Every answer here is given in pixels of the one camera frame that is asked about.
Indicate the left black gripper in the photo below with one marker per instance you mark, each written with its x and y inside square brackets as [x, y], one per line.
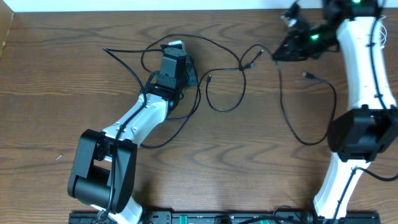
[191, 74]

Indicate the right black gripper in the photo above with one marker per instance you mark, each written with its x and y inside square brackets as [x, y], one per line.
[298, 53]

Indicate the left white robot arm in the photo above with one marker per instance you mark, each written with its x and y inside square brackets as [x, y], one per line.
[103, 171]

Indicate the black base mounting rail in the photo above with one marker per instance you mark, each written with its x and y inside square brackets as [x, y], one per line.
[283, 216]

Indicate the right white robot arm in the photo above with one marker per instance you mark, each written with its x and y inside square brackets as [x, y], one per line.
[369, 125]

